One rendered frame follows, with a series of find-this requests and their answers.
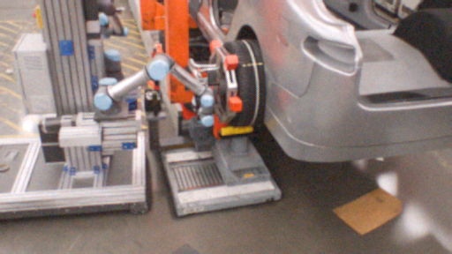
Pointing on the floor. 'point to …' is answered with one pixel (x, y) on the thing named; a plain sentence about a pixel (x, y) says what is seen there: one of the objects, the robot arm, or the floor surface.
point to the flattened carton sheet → (369, 210)
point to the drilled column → (153, 134)
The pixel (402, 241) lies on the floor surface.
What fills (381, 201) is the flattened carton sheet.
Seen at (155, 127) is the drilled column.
